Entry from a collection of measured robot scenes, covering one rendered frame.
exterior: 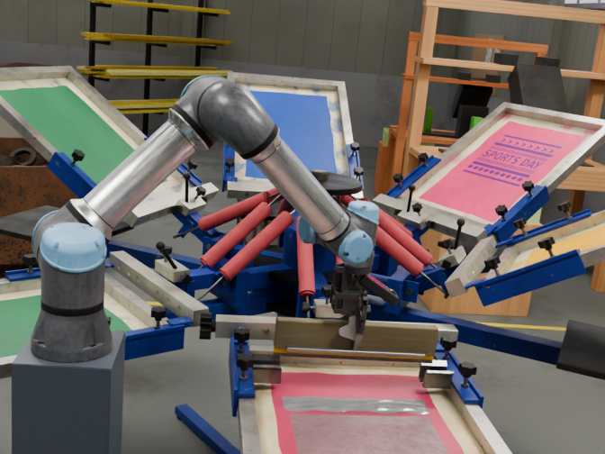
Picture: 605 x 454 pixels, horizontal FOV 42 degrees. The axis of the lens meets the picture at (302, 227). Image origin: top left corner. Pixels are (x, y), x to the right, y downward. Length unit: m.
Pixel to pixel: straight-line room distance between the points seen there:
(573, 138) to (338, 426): 1.98
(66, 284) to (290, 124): 2.36
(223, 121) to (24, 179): 3.83
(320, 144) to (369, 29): 8.46
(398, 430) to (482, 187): 1.63
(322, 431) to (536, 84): 4.74
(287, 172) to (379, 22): 10.53
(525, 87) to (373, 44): 6.08
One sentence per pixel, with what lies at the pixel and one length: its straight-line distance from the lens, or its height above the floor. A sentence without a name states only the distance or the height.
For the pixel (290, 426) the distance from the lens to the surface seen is 1.84.
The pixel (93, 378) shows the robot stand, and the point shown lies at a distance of 1.52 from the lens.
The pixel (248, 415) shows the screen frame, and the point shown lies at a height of 0.99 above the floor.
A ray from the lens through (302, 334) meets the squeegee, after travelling 1.93.
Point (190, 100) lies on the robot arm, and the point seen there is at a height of 1.67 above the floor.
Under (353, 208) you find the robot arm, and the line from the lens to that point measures 1.84.
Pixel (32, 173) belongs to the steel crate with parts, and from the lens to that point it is 5.30.
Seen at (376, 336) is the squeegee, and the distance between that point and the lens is 1.96.
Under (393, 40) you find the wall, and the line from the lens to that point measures 12.11.
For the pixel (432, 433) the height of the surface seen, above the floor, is 0.96.
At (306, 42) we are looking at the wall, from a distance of 11.94.
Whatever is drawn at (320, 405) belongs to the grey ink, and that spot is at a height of 0.96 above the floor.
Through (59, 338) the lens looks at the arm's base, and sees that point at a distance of 1.53.
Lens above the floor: 1.86
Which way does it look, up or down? 15 degrees down
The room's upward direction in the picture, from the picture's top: 6 degrees clockwise
